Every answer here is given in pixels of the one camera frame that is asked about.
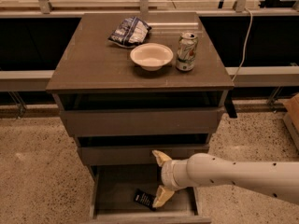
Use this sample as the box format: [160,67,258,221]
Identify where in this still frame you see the grey drawer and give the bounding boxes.
[61,108,224,137]
[78,144,209,166]
[84,164,211,224]

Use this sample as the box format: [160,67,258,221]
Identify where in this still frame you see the green white soda can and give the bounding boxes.
[176,32,198,72]

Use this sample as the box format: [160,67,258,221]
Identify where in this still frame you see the white bowl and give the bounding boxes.
[130,43,173,71]

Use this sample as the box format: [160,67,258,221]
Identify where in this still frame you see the cardboard box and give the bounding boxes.
[283,93,299,150]

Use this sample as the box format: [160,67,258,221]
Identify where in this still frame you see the black rxbar chocolate bar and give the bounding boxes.
[134,189,155,211]

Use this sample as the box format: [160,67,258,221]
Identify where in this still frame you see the white cable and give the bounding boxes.
[231,7,254,82]

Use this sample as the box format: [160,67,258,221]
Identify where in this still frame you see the grey top drawer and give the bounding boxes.
[61,108,224,137]

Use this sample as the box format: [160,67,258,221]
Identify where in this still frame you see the grey drawer cabinet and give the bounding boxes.
[45,11,235,224]

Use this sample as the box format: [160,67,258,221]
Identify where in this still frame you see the grey middle drawer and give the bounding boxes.
[78,144,209,166]

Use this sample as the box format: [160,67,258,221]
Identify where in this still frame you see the metal window railing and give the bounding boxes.
[0,0,299,17]

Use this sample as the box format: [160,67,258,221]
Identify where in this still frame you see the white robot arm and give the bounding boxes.
[152,150,299,208]

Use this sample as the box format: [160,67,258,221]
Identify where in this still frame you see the grey bottom drawer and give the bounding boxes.
[84,164,211,224]

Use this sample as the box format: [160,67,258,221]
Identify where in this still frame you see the blue white chip bag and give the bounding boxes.
[108,17,151,49]

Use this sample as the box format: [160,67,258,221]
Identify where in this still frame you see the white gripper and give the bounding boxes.
[152,150,191,208]

